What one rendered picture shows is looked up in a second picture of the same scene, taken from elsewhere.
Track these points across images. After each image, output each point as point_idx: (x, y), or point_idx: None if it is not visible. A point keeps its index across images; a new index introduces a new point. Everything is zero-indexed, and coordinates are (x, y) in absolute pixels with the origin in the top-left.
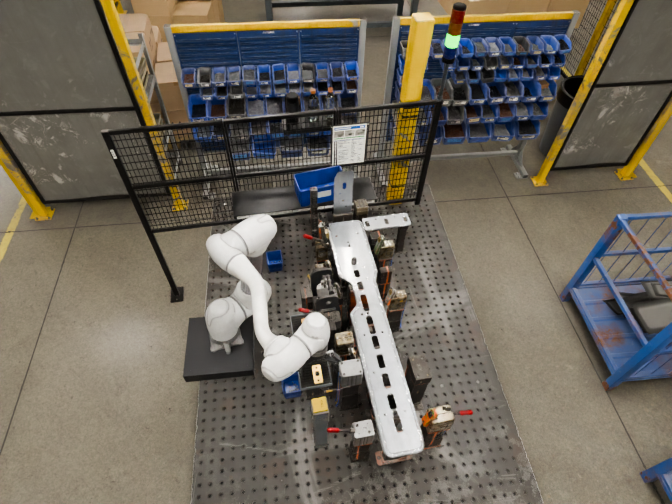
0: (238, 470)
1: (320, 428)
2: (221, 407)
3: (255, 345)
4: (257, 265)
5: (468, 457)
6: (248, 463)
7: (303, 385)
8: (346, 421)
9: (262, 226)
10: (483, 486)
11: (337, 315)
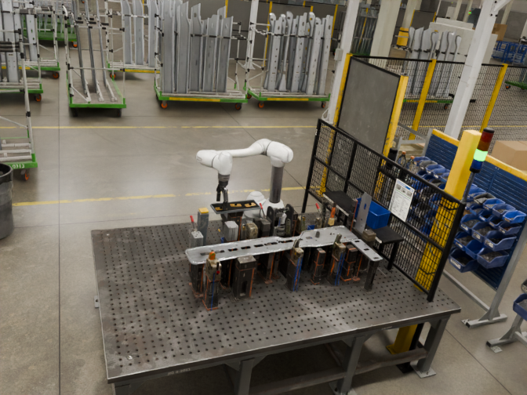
0: (176, 236)
1: None
2: (209, 227)
3: None
4: (273, 175)
5: (202, 324)
6: (180, 238)
7: (212, 204)
8: None
9: (281, 147)
10: (183, 331)
11: (267, 222)
